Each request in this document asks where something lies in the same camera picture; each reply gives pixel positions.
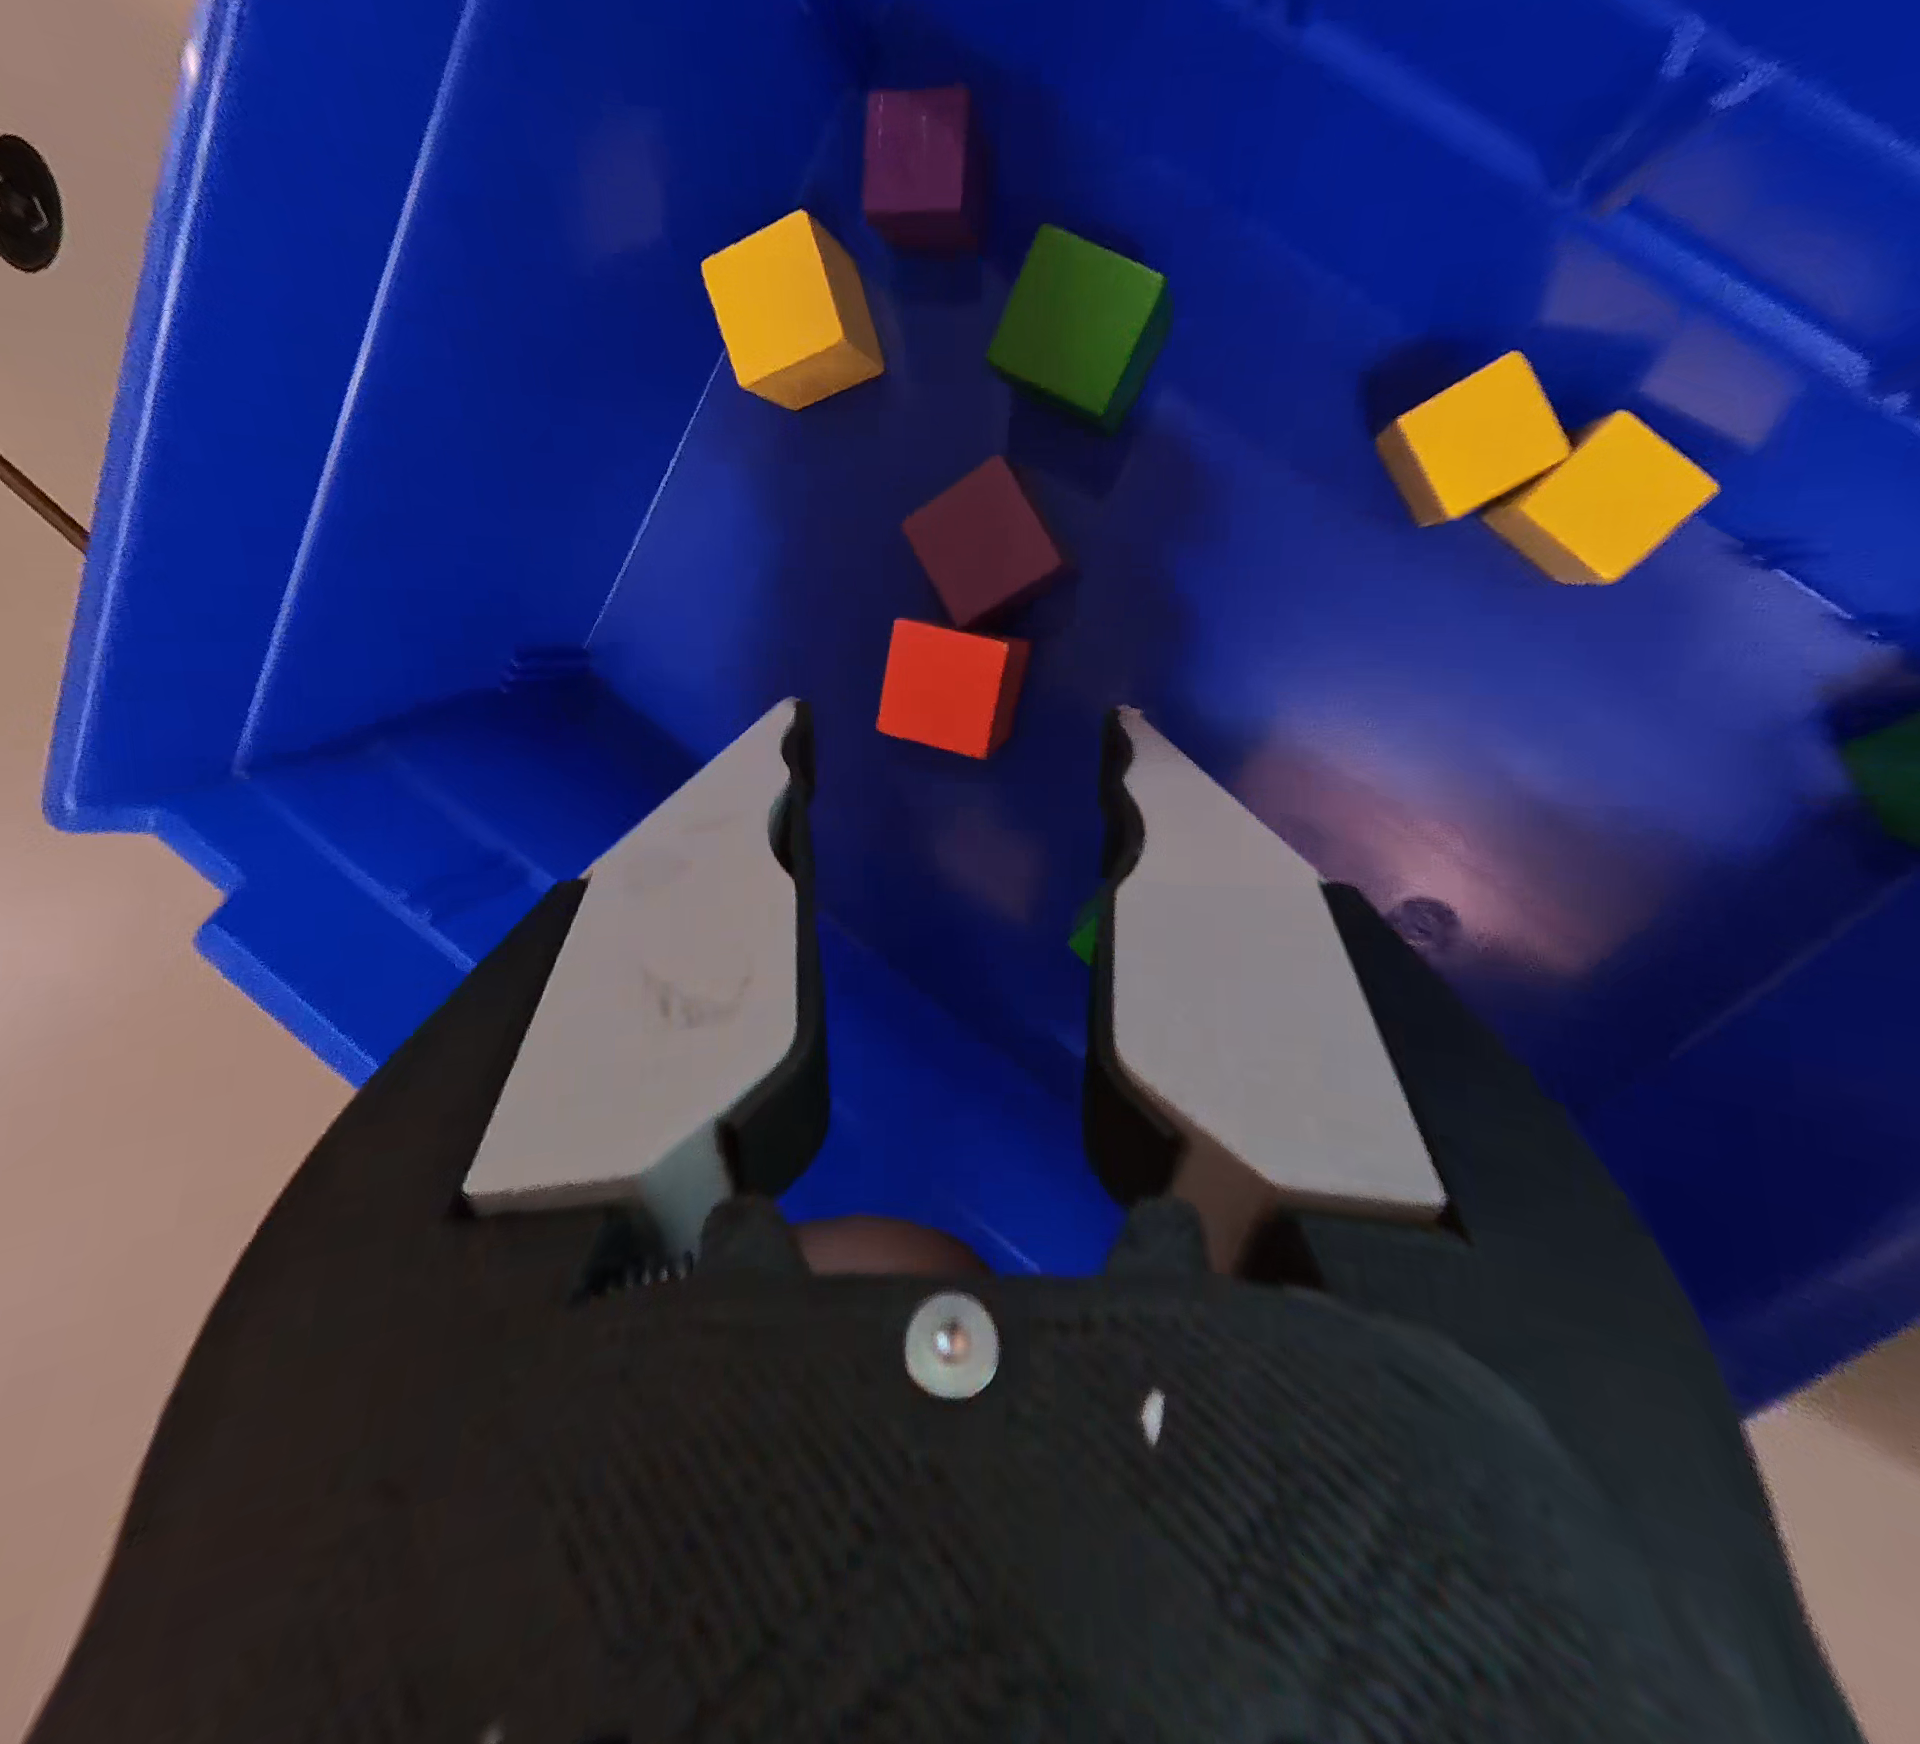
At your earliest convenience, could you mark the blue plastic bin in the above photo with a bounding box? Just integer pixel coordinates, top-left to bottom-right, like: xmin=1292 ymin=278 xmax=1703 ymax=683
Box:
xmin=42 ymin=0 xmax=1920 ymax=1419

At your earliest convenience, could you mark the red wooden cube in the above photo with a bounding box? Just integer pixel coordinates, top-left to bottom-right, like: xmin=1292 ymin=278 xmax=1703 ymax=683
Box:
xmin=876 ymin=617 xmax=1032 ymax=761

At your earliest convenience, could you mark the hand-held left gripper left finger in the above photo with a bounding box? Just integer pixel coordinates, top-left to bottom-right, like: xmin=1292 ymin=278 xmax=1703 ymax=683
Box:
xmin=462 ymin=696 xmax=829 ymax=1252

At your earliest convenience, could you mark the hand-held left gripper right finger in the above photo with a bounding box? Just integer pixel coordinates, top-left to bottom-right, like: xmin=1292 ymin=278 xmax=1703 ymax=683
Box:
xmin=1083 ymin=704 xmax=1451 ymax=1242

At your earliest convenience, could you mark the yellow wooden cube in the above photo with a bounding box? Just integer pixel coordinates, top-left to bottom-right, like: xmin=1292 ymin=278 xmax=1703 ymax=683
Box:
xmin=699 ymin=209 xmax=887 ymax=414
xmin=1377 ymin=350 xmax=1571 ymax=530
xmin=1480 ymin=411 xmax=1723 ymax=588

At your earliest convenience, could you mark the black table grommet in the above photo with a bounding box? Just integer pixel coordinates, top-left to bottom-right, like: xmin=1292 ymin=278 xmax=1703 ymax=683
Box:
xmin=0 ymin=131 xmax=65 ymax=275

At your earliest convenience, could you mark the purple wooden cube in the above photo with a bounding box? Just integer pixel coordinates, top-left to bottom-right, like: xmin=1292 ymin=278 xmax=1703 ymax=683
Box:
xmin=860 ymin=86 xmax=979 ymax=254
xmin=901 ymin=454 xmax=1067 ymax=631

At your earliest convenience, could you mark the thin black cable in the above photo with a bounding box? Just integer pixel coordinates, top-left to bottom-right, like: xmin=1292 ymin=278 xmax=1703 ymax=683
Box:
xmin=0 ymin=454 xmax=91 ymax=556

